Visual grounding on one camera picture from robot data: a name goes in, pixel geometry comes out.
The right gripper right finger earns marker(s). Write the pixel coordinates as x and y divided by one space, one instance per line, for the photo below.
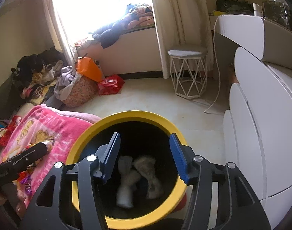
238 205

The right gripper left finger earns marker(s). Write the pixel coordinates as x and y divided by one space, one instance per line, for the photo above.
69 196

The yellow rimmed black trash bin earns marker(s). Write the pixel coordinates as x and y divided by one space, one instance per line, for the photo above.
144 187

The person left hand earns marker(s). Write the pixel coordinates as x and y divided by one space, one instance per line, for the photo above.
16 198

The red patterned cloth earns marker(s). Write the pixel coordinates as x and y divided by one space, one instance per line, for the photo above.
7 128

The pink teddy bear blanket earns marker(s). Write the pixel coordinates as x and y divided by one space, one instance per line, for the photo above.
60 129

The white scalloped cabinet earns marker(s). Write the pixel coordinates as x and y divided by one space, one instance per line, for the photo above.
258 132

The dark clothes pile on bed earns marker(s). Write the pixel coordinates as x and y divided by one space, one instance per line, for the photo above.
36 75

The lilac clothes in basket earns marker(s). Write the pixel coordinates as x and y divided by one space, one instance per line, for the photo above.
68 78

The floral laundry basket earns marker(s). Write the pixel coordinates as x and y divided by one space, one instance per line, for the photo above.
83 90

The orange paper bag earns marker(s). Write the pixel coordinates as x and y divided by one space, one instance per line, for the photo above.
88 68

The red plastic bag on floor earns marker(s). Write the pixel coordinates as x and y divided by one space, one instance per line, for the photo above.
110 85

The cream curtain left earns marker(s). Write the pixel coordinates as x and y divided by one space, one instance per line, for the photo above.
57 32

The cream curtain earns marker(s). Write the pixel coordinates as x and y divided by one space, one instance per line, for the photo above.
180 22
57 32

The dark blue clothes on sill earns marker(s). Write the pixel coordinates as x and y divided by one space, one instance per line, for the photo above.
109 34

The silver can on desk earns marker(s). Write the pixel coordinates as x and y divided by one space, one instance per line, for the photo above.
257 10

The black bag on desk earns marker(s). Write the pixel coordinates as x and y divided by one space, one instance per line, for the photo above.
234 7

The orange patterned blanket on sill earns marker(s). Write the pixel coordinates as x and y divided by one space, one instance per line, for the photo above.
139 16

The cream curtain right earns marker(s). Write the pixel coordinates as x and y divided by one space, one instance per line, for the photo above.
180 22

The white wire frame stool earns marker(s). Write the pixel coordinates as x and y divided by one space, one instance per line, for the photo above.
188 70

